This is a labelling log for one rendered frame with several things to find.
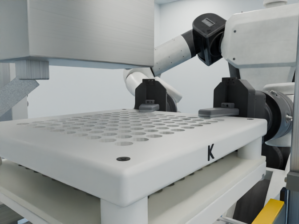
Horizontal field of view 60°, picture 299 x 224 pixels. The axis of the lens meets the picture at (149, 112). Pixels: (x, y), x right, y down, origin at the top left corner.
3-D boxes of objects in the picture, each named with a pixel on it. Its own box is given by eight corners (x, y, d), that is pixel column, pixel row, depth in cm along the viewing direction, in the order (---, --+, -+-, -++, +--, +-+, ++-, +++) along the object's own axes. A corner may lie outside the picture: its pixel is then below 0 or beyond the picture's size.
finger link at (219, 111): (194, 115, 35) (219, 113, 39) (214, 118, 32) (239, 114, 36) (194, 103, 34) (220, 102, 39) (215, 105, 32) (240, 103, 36)
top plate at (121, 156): (124, 119, 47) (123, 107, 47) (267, 135, 31) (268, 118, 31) (-36, 143, 28) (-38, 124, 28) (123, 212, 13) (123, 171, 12)
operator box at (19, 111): (9, 125, 110) (6, 62, 107) (29, 129, 99) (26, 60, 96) (-7, 126, 105) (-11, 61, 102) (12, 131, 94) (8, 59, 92)
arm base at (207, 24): (189, 62, 99) (206, 42, 102) (219, 73, 92) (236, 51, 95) (183, 30, 87) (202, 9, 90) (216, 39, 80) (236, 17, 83)
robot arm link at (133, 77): (128, 86, 71) (113, 68, 88) (143, 114, 77) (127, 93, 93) (161, 67, 73) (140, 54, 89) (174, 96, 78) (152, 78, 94)
